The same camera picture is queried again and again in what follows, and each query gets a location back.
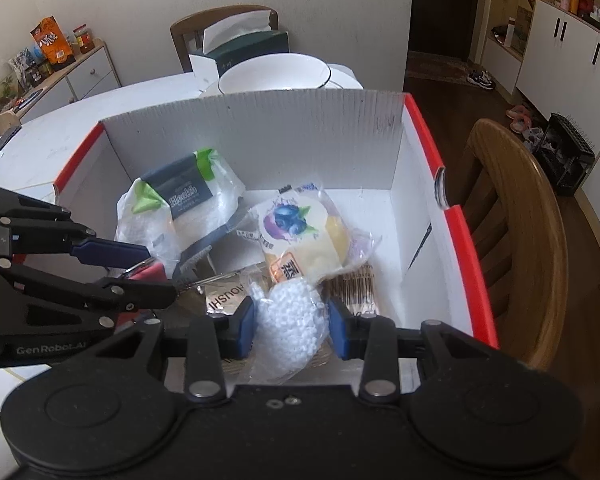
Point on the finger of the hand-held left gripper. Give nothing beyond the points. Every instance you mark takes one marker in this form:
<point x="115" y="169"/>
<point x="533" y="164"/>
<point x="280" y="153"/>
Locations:
<point x="140" y="294"/>
<point x="105" y="252"/>

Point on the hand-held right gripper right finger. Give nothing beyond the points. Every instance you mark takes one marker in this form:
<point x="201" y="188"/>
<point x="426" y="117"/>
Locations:
<point x="337" y="327"/>

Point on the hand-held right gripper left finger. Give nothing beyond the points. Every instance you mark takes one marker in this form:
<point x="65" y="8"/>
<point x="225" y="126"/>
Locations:
<point x="247" y="327"/>

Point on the red binder clip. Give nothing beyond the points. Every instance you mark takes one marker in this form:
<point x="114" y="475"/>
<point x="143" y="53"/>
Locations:
<point x="149" y="272"/>

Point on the clear bag of foam beads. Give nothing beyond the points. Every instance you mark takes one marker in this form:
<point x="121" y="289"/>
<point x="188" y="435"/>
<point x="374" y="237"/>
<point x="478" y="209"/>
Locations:
<point x="290" y="320"/>

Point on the bagged white tissue pack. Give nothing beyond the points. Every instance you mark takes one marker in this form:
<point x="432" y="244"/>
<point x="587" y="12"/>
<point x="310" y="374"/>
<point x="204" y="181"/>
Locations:
<point x="190" y="200"/>

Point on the clear-wrapped yellow bread packet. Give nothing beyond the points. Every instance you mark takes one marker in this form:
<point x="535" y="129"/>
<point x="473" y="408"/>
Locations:
<point x="300" y="230"/>

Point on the red and white cardboard box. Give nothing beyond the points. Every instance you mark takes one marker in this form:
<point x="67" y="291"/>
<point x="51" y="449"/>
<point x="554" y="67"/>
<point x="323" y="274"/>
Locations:
<point x="305" y="140"/>

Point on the white side cabinet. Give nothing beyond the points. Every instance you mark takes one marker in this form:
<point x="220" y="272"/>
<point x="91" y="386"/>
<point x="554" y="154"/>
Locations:
<point x="90" y="75"/>

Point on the wooden dining chair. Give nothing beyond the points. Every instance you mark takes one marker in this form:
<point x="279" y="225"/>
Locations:
<point x="185" y="30"/>
<point x="525" y="240"/>

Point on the orange snack bag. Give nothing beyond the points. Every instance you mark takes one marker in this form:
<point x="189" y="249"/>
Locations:
<point x="52" y="40"/>

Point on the white ceramic bowl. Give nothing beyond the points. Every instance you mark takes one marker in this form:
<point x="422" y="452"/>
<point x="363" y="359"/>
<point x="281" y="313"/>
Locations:
<point x="347" y="80"/>

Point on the green and white tissue box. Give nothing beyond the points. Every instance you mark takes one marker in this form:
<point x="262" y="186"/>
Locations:
<point x="260" y="42"/>

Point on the patterned door rug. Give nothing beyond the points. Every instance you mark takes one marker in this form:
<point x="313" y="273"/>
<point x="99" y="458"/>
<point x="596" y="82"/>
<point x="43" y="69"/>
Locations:
<point x="437" y="70"/>

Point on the pair of pink slippers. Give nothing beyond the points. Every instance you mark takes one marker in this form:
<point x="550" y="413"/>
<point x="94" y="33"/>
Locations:
<point x="519" y="117"/>

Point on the black shoe rack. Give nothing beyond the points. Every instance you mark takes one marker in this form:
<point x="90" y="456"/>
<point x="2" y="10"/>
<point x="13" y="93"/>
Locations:
<point x="562" y="155"/>

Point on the pair of dark sneakers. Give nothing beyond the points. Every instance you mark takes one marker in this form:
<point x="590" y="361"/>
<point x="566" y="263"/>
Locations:
<point x="481" y="80"/>

